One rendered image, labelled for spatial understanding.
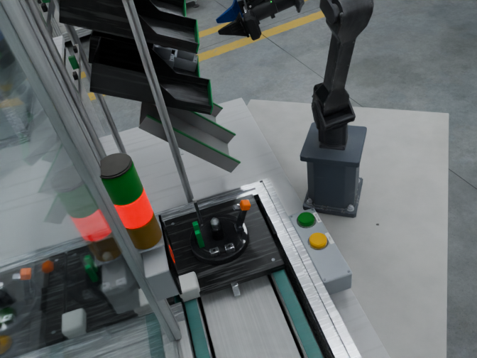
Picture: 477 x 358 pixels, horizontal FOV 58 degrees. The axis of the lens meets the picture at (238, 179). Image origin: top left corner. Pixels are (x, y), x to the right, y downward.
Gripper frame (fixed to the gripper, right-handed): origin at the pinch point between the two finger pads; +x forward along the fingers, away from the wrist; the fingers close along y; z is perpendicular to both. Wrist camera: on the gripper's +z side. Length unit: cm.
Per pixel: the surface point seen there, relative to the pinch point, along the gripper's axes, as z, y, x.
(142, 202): 9, 64, 16
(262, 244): -32, 47, 10
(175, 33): 8.7, 14.1, 11.0
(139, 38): 14.8, 23.4, 16.0
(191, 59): -5.0, 0.4, 13.5
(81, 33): -89, -325, 169
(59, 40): -25, -126, 100
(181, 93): -5.2, 14.8, 16.8
